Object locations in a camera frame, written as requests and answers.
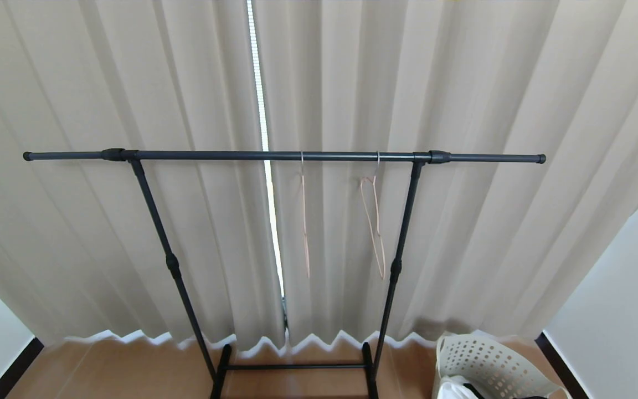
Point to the beige curtain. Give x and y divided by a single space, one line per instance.
130 83

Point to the black clothes rack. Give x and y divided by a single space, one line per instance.
214 155

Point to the white garment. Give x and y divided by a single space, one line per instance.
452 389

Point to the white laundry basket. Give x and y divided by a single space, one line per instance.
496 360

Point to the pink clothes hanger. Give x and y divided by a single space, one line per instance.
375 205
304 221

